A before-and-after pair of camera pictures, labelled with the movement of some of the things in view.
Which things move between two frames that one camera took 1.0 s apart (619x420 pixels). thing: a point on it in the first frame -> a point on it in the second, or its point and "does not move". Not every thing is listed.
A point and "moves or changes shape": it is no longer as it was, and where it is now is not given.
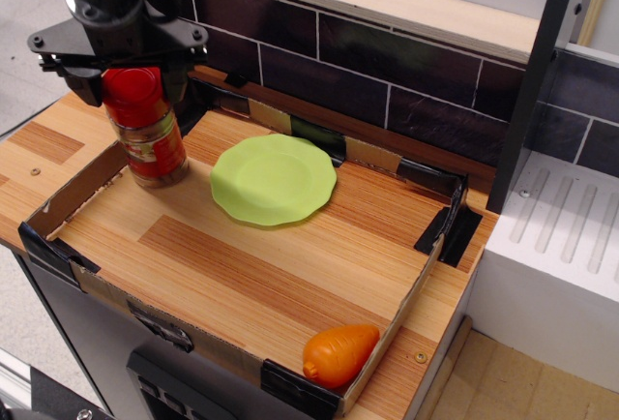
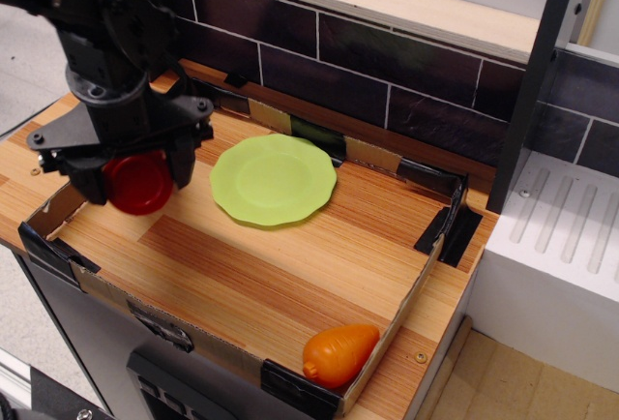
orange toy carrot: [332, 353] does not move
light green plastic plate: [272, 179] does not move
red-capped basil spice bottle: [145, 126] moves or changes shape
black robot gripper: [111, 32] -> [122, 116]
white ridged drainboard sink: [548, 276] does not move
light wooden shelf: [397, 6] does not move
